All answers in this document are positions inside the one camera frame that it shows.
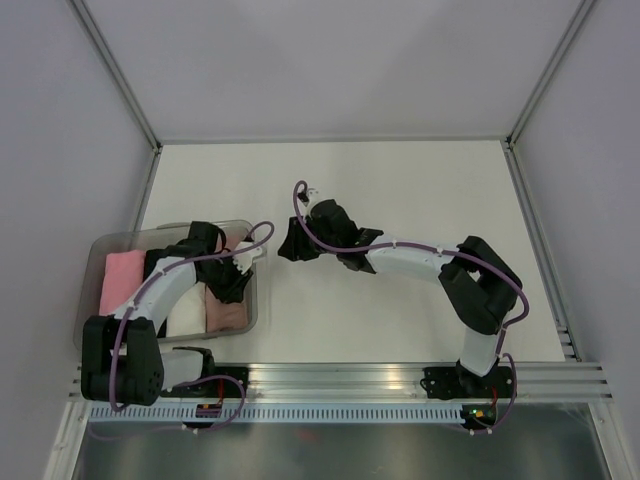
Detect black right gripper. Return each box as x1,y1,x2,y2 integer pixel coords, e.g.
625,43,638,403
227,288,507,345
278,214,340,261

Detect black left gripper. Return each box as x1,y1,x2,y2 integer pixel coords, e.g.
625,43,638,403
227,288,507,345
199,252,253,305

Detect dusty pink t-shirt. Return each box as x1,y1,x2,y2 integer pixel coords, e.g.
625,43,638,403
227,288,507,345
205,287,249,333

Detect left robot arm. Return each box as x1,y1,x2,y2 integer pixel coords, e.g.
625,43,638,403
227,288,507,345
80,222,263,411

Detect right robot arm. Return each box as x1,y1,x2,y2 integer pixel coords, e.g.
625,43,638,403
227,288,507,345
278,190,530,399

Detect grey plastic bin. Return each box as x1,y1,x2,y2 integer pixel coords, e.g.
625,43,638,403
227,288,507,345
73,223,258,349

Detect black rolled t-shirt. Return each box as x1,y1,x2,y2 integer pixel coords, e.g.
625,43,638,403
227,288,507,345
138,249,193,338

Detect white rolled t-shirt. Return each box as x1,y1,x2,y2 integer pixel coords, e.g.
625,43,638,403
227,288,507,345
166,283,206,338

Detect pink rolled t-shirt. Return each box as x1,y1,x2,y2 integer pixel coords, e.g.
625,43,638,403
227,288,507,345
99,250,146,315

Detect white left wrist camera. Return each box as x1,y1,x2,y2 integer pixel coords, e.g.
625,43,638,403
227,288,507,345
232,240,264,274

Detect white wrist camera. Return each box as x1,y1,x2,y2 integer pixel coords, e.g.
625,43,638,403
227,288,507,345
232,240,264,274
297,188,324,211

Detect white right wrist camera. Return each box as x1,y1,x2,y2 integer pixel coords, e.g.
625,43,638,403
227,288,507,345
297,188,324,211

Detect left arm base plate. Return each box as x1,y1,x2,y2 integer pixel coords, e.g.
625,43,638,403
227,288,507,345
160,365,249,399

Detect aluminium front rail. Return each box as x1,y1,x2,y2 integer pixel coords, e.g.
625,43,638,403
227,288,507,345
67,362,614,402

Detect white slotted cable duct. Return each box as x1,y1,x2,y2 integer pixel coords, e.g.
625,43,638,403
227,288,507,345
89,403,494,424

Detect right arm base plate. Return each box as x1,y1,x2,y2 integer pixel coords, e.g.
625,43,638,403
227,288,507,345
420,363,515,400

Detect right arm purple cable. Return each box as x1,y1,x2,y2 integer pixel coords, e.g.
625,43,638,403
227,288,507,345
292,180,531,436

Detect left aluminium frame post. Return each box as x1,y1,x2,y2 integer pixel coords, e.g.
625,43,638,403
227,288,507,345
67,0,162,154

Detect aluminium frame post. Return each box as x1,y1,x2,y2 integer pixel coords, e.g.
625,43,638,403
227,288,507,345
505,0,599,150
67,0,162,154

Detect right aluminium frame post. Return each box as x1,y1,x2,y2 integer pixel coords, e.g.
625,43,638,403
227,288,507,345
505,0,599,150

